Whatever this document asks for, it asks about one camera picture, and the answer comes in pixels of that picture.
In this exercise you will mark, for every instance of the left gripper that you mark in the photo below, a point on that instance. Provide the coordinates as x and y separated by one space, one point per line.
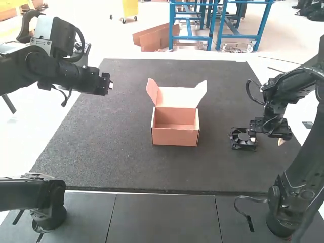
97 82

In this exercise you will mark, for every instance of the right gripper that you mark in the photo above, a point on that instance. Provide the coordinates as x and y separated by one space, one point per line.
278 130

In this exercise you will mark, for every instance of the black square fan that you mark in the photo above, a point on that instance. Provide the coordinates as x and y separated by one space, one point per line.
240 138

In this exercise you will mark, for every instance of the cardboard box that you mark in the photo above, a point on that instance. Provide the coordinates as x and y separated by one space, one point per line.
174 136

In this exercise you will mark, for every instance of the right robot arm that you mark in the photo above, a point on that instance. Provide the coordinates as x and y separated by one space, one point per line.
291 83

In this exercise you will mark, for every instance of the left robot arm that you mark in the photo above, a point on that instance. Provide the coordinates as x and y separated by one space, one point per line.
38 65

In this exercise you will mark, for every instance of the black mat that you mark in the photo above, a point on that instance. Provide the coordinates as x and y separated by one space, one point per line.
101 141

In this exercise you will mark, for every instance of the brown cardboard sheets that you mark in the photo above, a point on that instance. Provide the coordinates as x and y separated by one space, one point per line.
152 38

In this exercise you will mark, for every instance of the yellow cart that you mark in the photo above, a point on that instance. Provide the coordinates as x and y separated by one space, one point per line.
129 8

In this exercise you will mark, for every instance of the dark base panel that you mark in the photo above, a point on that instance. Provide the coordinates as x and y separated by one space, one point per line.
88 217
230 227
164 217

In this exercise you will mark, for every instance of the blue metal frame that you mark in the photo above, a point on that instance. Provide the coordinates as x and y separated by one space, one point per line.
174 25
263 25

